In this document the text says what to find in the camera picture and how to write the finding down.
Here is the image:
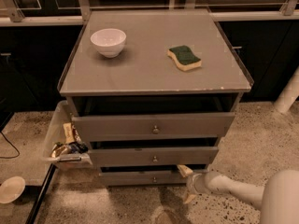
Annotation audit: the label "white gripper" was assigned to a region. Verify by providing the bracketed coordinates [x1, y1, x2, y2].
[178, 164, 210, 204]

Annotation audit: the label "grey drawer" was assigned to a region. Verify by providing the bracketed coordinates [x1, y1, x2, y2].
[89, 147, 219, 167]
[99, 171, 187, 186]
[72, 112, 235, 142]

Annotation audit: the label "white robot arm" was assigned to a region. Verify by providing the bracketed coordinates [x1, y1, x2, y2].
[178, 164, 299, 224]

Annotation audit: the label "grey drawer cabinet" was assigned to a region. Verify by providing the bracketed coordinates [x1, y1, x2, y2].
[59, 9, 253, 174]

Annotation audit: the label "snack packets in bin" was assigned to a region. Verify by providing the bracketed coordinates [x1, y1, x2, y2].
[50, 123, 88, 158]

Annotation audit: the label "green yellow sponge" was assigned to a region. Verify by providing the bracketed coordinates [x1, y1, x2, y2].
[167, 45, 202, 72]

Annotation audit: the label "white ceramic bowl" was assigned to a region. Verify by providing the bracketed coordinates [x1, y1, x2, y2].
[91, 28, 127, 58]

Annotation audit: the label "white pipe post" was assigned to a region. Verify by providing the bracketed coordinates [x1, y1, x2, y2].
[274, 67, 299, 113]

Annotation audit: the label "black cable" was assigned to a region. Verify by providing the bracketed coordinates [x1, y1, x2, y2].
[0, 131, 21, 160]

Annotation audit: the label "metal railing frame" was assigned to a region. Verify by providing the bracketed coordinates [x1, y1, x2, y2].
[0, 0, 299, 27]

